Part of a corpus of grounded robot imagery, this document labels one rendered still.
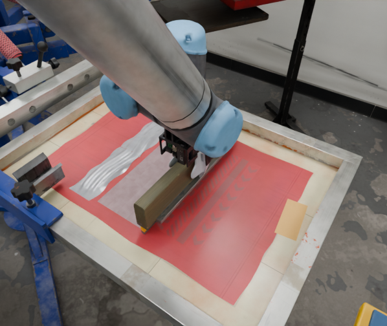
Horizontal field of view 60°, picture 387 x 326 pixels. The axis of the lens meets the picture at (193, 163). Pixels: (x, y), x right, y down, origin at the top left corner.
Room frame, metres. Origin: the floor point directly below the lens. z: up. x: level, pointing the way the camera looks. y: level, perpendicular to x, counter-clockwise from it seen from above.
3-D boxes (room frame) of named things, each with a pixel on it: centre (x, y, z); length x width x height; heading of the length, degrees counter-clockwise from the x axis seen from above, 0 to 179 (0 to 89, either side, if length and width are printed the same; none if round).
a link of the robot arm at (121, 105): (0.45, 0.07, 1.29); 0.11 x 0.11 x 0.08; 46
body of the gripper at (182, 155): (0.53, 0.02, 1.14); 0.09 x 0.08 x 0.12; 146
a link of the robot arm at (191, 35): (0.53, 0.02, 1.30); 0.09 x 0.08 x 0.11; 136
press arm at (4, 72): (0.90, 0.53, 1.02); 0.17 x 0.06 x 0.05; 56
